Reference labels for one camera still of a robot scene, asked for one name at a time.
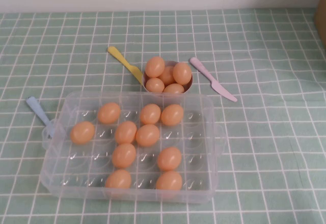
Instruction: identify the orange plastic egg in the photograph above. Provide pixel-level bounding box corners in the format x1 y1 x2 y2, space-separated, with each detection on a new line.
70 121 96 145
135 124 160 147
114 121 138 145
139 103 161 125
159 66 176 86
173 62 193 86
162 83 185 95
155 170 183 191
160 104 184 127
145 56 166 78
112 143 137 169
105 169 132 190
97 102 121 125
145 77 165 94
157 146 182 172

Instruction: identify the clear plastic egg box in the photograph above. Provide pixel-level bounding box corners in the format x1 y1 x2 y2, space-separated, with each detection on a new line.
40 91 226 204

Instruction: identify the brown cardboard box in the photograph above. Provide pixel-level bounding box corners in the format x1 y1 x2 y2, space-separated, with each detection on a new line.
313 0 326 35

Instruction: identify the round metal bowl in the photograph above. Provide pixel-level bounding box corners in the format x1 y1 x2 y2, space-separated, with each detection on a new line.
142 60 194 95

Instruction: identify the purple plastic knife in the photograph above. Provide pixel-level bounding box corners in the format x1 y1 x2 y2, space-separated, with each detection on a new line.
189 57 238 103

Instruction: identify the yellow plastic utensil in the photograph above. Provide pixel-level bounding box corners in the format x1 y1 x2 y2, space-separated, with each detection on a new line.
107 46 145 86

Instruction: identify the green checked tablecloth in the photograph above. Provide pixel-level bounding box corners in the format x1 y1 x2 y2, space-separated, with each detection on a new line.
0 9 326 224

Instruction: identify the blue plastic fork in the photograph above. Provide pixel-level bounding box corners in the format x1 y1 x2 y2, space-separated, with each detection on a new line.
25 96 56 139

